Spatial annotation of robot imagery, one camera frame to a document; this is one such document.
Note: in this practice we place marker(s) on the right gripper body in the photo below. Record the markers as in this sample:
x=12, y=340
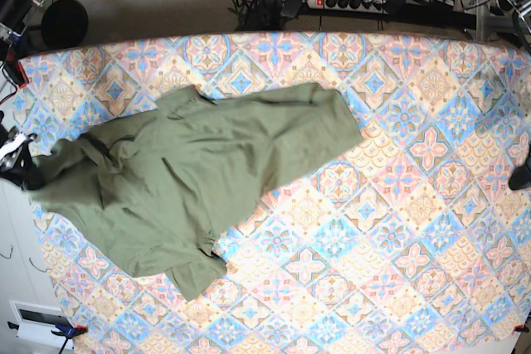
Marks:
x=12, y=141

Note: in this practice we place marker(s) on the green t-shirt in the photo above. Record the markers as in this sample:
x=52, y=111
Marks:
x=153, y=191

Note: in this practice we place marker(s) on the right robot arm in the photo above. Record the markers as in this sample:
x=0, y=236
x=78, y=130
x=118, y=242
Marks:
x=13, y=30

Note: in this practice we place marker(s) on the orange black clamp left top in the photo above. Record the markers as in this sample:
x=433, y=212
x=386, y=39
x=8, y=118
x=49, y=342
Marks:
x=12, y=68

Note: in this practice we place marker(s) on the patterned tablecloth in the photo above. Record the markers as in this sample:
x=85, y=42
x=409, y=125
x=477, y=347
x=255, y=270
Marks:
x=410, y=243

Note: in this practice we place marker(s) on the black round stool base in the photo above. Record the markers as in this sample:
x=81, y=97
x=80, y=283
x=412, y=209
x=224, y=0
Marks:
x=64, y=24

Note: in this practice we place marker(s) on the orange clamp bottom right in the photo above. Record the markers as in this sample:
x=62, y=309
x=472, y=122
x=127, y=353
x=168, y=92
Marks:
x=521, y=329

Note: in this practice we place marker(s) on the blue clamp bottom left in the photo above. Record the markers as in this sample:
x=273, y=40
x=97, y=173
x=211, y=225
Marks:
x=68, y=332

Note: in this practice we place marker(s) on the white power strip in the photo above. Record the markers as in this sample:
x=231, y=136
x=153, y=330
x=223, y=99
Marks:
x=370, y=6

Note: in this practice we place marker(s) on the white wall socket box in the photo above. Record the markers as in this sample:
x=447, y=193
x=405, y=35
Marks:
x=26, y=312

